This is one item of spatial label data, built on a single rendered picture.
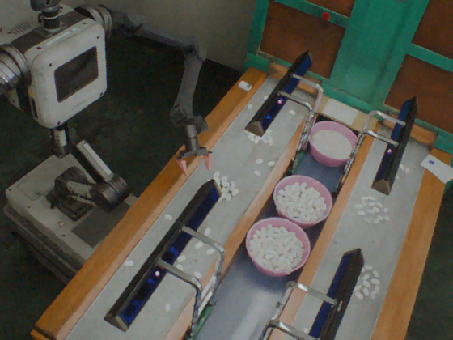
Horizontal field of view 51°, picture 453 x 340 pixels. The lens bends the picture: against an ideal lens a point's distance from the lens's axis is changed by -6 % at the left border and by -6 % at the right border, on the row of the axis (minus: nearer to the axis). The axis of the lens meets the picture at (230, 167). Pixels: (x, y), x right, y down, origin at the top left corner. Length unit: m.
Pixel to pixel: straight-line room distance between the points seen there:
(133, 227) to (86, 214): 0.47
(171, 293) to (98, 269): 0.29
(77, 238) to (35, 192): 0.36
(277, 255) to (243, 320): 0.31
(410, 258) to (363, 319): 0.38
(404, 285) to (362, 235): 0.29
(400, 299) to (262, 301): 0.56
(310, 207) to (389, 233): 0.38
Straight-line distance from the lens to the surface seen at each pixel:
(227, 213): 2.15
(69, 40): 1.80
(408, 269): 2.21
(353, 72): 2.67
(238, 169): 2.32
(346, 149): 2.59
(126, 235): 2.04
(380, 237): 2.28
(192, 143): 2.01
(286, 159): 2.38
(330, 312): 1.58
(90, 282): 1.93
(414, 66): 2.58
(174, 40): 2.25
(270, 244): 2.11
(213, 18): 3.79
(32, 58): 1.74
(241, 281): 2.06
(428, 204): 2.49
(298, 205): 2.25
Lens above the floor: 2.46
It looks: 48 degrees down
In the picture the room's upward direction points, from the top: 11 degrees clockwise
